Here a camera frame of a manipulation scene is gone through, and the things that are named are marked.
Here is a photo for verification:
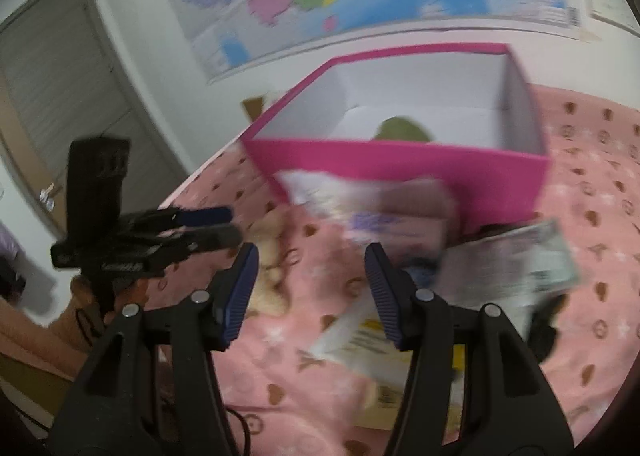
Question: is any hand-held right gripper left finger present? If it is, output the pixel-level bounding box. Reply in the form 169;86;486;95
47;242;261;456

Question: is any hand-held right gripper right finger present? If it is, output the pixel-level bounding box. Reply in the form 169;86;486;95
364;242;576;456

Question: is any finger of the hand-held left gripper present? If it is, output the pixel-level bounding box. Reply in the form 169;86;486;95
157;206;235;231
160;223;244;267

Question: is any white yellow wet wipes pack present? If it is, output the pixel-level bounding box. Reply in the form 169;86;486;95
307;293;416;387

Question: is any pink cardboard box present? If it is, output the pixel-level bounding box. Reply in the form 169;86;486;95
241;42;552;237

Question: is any green soft item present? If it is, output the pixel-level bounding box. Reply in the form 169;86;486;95
372;117;433;143

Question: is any person's left hand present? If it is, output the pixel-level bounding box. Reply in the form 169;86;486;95
102;278;151;327

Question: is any beige plush toy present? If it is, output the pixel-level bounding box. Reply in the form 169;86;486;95
245;216;293;319

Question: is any pink tissue packet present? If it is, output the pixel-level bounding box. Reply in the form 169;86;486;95
277;171;458;257

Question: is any grey door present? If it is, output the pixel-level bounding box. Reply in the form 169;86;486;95
0;0;188;237

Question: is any flat yellow pack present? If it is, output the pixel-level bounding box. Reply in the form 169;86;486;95
357;351;468;432

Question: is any white grey wipes packet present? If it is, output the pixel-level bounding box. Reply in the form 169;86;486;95
435;218;581;307

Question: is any pink printed blanket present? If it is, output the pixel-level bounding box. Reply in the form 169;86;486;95
145;86;640;456

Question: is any metal door handle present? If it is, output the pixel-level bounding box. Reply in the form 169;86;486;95
37;183;63;211

